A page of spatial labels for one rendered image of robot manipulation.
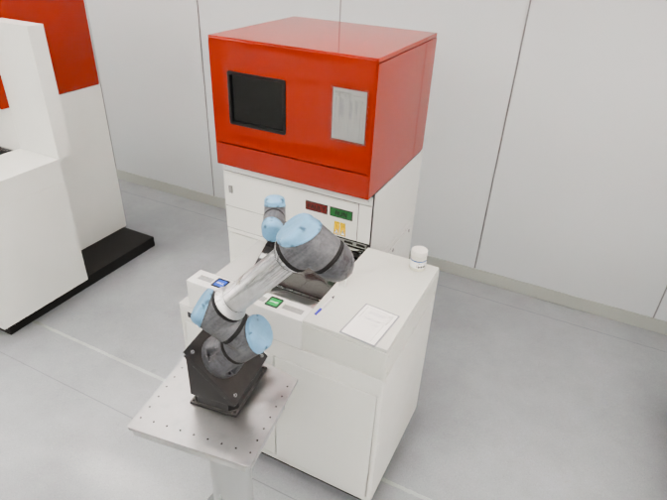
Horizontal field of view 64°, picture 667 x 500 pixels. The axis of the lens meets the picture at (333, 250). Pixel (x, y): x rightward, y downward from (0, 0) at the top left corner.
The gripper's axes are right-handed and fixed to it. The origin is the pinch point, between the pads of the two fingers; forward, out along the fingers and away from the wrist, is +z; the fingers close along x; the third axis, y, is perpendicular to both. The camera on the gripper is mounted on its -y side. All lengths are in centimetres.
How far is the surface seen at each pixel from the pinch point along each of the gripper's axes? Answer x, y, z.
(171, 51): 227, 208, -27
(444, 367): -52, 104, 106
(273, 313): -2.1, -3.9, 11.4
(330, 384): -27.7, -4.1, 36.4
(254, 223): 49, 59, 15
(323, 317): -20.9, 1.3, 9.6
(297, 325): -12.7, -3.9, 13.0
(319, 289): -6.7, 25.4, 16.1
